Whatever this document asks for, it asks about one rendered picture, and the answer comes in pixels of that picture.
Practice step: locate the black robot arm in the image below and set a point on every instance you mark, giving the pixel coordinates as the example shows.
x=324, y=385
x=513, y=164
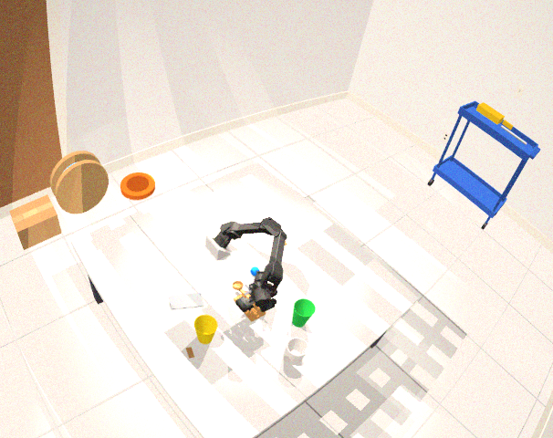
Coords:
x=273, y=271

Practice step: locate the green plastic cup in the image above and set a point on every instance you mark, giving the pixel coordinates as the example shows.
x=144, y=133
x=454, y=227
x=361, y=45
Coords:
x=303, y=309

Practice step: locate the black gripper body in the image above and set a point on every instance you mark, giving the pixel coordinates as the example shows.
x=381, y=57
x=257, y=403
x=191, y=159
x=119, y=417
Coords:
x=245, y=305

